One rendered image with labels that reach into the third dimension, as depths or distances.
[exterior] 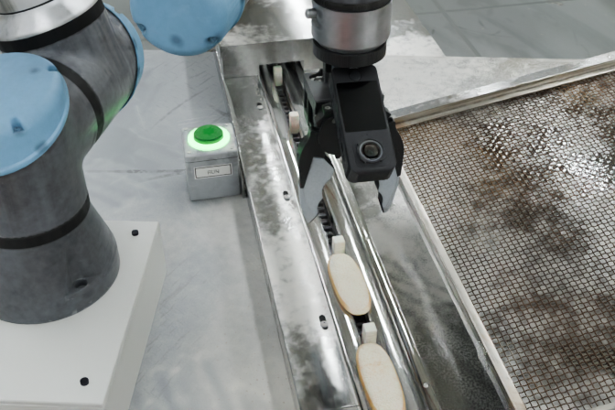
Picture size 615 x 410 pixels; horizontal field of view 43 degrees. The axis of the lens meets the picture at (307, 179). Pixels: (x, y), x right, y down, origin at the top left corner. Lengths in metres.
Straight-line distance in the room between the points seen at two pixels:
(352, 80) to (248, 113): 0.43
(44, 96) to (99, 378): 0.26
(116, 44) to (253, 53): 0.42
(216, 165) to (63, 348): 0.35
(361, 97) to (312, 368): 0.27
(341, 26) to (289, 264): 0.31
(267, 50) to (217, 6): 0.67
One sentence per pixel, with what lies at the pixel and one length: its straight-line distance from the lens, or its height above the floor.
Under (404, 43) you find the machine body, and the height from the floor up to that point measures 0.82.
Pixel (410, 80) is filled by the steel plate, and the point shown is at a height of 0.82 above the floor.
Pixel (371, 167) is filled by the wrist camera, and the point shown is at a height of 1.07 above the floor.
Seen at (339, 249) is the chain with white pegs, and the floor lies 0.86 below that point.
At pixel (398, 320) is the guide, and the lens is 0.85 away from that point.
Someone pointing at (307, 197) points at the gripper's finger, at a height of 0.97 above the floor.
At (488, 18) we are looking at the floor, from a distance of 3.51.
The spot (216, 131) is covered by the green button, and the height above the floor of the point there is 0.91.
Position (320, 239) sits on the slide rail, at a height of 0.85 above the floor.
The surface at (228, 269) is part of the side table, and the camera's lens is 0.97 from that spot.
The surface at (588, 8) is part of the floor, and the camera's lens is 3.71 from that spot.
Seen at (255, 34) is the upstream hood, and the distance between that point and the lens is 1.26.
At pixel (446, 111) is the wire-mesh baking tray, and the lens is 1.10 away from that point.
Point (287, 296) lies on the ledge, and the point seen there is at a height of 0.86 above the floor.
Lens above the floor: 1.49
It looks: 37 degrees down
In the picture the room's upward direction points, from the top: straight up
